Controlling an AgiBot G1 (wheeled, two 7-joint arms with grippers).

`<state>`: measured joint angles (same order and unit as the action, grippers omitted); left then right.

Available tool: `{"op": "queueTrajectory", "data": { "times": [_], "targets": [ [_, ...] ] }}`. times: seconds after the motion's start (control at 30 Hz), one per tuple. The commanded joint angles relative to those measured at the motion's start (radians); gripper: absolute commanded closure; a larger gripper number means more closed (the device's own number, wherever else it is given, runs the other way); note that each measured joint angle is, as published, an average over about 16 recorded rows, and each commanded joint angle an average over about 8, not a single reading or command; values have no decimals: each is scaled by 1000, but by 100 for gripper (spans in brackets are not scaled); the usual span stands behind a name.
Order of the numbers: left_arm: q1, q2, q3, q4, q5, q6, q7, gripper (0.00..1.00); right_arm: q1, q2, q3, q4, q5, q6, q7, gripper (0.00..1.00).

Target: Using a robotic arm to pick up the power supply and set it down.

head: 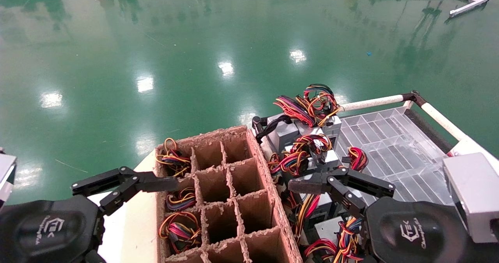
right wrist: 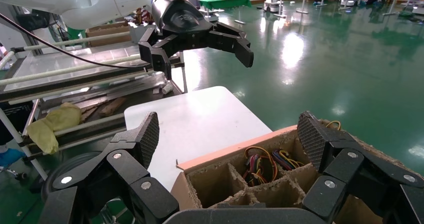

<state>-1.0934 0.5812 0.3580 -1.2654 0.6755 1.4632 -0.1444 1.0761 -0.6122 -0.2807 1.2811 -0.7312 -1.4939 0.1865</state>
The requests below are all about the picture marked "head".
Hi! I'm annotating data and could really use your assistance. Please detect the black foam edge strip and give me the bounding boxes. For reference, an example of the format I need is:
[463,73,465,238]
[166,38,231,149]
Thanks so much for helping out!
[405,109,447,154]

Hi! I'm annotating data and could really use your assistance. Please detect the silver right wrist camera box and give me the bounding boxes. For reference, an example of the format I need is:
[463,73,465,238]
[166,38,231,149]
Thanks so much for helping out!
[442,153,499,243]

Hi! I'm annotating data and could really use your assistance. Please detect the brown cardboard divider box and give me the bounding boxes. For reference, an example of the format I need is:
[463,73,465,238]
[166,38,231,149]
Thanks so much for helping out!
[155,125,304,263]

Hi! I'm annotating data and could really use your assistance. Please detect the black tube corner joint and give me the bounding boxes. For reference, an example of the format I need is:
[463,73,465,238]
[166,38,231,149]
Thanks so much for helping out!
[403,90,428,108]

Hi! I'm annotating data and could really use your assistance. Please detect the power supply with orange wires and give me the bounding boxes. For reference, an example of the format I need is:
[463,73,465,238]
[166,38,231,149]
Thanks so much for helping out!
[156,137,192,178]

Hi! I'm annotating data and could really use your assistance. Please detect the power supply with purple-yellow wires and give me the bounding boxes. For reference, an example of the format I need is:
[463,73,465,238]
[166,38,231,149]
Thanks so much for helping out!
[166,187,197,213]

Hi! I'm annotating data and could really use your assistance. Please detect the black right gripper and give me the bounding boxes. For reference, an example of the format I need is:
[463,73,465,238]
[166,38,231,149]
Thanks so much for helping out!
[288,167,474,263]

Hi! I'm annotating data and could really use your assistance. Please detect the black power cable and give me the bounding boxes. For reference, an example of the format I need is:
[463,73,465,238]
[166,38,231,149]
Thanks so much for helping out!
[252,114,292,143]

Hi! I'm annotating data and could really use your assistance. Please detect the white cart rail tube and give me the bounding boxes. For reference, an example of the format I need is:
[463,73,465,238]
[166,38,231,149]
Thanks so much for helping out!
[338,94,406,112]
[421,102,467,141]

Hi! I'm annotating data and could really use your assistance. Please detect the grey power supply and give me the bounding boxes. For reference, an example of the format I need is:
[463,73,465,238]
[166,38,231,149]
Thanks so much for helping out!
[267,94,314,154]
[314,216,367,263]
[287,193,332,240]
[268,133,340,178]
[298,84,343,146]
[342,146,369,172]
[158,211,202,254]

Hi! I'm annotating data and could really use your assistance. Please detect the grey power supply, purple-red wires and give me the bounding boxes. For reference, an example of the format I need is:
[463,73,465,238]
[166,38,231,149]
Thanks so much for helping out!
[267,94,314,154]

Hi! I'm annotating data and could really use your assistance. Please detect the grey power supply, red wire loop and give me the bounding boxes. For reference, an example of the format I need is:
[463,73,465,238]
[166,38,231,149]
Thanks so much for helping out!
[342,146,369,172]

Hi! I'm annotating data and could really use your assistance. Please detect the clear plastic grid tray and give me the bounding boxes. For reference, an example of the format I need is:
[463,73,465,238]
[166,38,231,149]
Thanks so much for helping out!
[334,106,457,217]

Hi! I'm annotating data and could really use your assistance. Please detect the grey power supply, blue-orange wires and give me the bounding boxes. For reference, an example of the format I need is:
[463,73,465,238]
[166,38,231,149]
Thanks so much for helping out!
[314,216,367,263]

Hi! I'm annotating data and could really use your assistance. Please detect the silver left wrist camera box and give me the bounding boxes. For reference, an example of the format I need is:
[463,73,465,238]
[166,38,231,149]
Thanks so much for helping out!
[0,148,18,209]

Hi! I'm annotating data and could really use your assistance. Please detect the grey power supply, red-yellow wires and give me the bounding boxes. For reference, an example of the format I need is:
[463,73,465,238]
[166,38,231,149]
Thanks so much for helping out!
[287,193,332,240]

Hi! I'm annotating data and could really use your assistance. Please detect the red wire bundle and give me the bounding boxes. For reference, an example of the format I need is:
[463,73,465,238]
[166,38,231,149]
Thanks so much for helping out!
[304,238,339,263]

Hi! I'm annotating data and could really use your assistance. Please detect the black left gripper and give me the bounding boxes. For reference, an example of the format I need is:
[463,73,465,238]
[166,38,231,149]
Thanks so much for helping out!
[0,167,180,263]

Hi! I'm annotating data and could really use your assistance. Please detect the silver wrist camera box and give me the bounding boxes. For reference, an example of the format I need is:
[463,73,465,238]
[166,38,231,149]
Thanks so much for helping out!
[0,148,18,209]
[442,153,499,243]

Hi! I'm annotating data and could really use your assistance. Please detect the grey power supply, multicolour wires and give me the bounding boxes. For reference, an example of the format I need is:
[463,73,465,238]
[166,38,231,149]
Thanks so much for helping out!
[268,133,340,178]

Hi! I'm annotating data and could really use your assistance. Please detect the grey power supply, black-orange wires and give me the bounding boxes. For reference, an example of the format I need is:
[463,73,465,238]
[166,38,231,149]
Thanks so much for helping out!
[298,84,343,146]

